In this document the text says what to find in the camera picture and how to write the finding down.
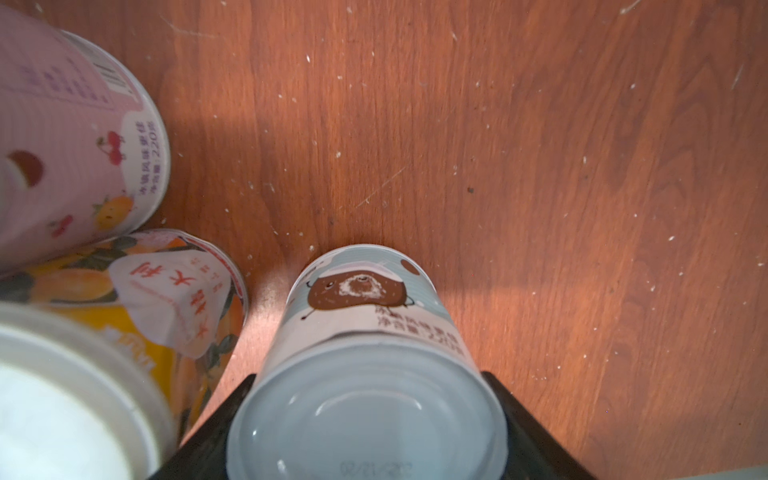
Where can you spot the orange can white lid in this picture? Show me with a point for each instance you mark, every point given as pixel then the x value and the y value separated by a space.
pixel 109 354

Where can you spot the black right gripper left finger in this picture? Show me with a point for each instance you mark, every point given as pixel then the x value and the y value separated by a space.
pixel 203 455

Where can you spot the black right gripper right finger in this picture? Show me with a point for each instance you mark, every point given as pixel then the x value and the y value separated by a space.
pixel 533 453

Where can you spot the grey label can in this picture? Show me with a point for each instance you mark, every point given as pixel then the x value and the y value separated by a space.
pixel 367 377

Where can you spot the pink label can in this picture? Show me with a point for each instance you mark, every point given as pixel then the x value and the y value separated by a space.
pixel 84 152

